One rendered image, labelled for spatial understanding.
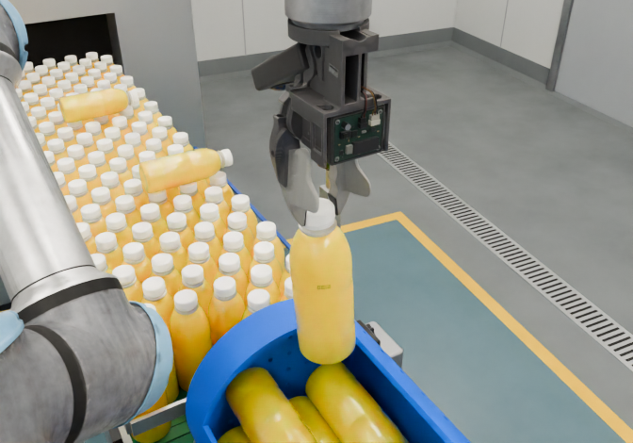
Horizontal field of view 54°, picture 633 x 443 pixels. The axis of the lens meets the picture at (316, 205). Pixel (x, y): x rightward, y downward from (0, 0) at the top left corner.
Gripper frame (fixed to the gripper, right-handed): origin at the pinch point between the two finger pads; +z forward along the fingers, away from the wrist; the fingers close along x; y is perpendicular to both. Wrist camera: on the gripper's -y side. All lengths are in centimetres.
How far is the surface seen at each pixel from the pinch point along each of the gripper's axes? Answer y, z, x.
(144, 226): -59, 34, -5
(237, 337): -8.6, 22.7, -6.9
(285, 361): -10.1, 32.2, 0.8
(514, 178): -170, 144, 238
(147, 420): -23, 47, -18
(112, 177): -83, 34, -6
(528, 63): -290, 132, 375
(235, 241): -45, 34, 8
